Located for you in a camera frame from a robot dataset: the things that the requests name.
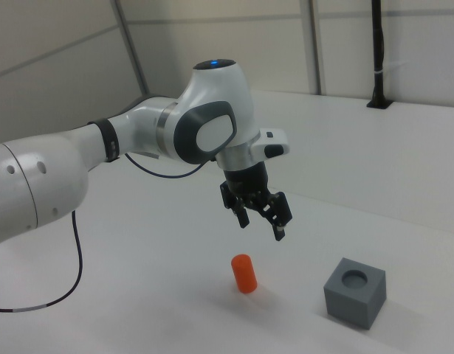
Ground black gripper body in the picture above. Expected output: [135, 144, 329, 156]
[221, 161, 272, 201]

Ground orange cylinder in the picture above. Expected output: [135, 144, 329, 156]
[230, 253, 258, 295]

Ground grey block with round hole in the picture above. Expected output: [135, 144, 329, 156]
[323, 257, 388, 330]

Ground black pole with base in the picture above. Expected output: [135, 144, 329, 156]
[365, 0, 394, 110]

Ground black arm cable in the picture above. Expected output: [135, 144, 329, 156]
[0, 151, 207, 314]

